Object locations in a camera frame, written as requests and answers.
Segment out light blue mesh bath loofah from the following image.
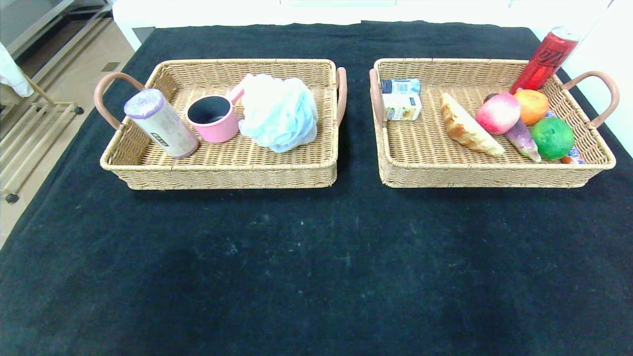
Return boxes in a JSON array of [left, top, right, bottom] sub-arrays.
[[239, 73, 319, 153]]

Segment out pink saucepan with dark inside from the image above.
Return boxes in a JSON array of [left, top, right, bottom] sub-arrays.
[[187, 82, 246, 144]]

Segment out golden striped croissant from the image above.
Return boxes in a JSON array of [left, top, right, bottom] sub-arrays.
[[441, 92, 506, 158]]

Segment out purple bag roll grey label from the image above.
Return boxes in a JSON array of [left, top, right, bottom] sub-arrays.
[[124, 89, 200, 159]]

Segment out pink red peach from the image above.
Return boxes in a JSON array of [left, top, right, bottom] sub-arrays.
[[476, 91, 522, 134]]

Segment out purple eggplant with green stem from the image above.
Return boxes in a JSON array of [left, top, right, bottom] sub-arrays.
[[486, 93, 543, 163]]

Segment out white yellow juice box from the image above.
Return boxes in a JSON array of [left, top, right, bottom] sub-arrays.
[[382, 93, 422, 121]]

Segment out black table cloth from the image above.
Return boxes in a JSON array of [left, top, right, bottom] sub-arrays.
[[0, 21, 633, 356]]

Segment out dark blue drink carton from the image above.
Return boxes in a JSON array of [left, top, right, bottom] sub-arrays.
[[381, 78, 421, 94]]

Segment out orange fruit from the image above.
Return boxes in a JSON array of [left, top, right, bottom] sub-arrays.
[[514, 89, 551, 126]]

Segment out green round citrus fruit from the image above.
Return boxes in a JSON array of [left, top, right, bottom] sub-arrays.
[[531, 117, 576, 161]]

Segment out white furniture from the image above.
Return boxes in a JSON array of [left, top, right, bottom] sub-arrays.
[[113, 0, 540, 50]]

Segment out red soda can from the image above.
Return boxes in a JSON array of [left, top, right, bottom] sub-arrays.
[[509, 26, 581, 95]]

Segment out wooden rack on castors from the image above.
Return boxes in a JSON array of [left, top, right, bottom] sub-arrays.
[[0, 74, 85, 206]]

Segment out white hanging cloth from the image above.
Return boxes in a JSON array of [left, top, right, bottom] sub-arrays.
[[0, 42, 35, 98]]

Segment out woven wicker basket brown handles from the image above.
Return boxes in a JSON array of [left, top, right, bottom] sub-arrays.
[[94, 58, 348, 191], [369, 58, 620, 188]]

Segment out grey metal shelf frame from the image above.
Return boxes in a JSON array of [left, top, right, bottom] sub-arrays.
[[0, 0, 114, 85]]

